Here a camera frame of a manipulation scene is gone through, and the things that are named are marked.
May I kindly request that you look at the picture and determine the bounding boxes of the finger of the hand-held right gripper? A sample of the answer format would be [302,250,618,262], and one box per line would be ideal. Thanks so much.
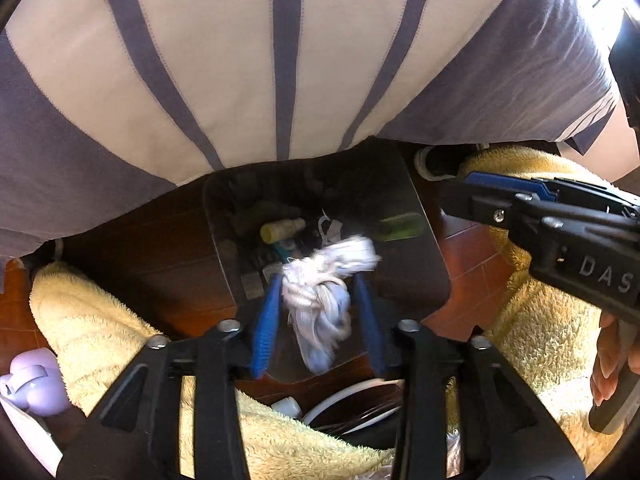
[439,179,551,236]
[462,170,640,218]

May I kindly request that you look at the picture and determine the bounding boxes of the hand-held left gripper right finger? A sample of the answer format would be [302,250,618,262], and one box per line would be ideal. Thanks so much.
[352,275,588,480]

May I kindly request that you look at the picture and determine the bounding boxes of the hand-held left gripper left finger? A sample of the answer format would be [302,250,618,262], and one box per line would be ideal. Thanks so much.
[57,275,284,480]

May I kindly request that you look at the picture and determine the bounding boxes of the white cloth bundle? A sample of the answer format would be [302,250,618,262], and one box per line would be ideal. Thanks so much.
[281,236,383,374]

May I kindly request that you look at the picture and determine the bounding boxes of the dark trash bin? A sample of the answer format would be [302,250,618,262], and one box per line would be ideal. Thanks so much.
[202,140,454,387]

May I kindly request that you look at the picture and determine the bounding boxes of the green bottle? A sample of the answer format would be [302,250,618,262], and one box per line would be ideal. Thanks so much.
[377,212,426,241]

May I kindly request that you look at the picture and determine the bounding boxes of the yellow bottle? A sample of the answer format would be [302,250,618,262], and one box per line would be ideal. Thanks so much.
[260,217,306,244]

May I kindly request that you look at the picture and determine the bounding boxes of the person's right hand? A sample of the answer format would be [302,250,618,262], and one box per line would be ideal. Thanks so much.
[590,310,628,408]

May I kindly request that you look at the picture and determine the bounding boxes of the dark shoe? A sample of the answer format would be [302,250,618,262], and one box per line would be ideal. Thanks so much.
[414,144,469,181]

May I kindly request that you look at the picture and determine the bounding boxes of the white round rim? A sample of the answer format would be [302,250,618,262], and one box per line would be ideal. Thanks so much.
[300,379,406,432]

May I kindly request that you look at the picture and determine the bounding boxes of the yellow fleece pants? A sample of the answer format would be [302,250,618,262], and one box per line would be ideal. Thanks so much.
[30,145,640,480]

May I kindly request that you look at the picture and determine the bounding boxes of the white paper sheet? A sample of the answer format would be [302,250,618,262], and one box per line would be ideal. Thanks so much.
[0,392,64,467]

